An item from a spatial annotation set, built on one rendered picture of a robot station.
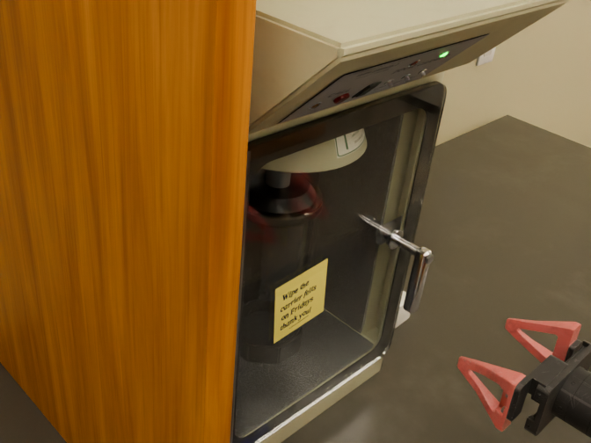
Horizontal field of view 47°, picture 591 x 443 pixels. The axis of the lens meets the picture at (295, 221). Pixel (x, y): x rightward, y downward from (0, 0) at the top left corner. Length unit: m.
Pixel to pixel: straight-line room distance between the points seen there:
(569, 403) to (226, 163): 0.45
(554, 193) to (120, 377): 1.15
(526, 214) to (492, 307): 0.35
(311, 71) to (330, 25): 0.04
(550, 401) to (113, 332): 0.43
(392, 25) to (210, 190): 0.17
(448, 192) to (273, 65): 1.05
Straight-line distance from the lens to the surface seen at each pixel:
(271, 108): 0.50
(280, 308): 0.71
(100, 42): 0.51
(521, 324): 0.83
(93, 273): 0.64
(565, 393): 0.75
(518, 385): 0.71
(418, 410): 0.99
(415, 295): 0.83
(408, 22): 0.51
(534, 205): 1.54
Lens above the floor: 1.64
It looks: 32 degrees down
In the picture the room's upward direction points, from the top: 6 degrees clockwise
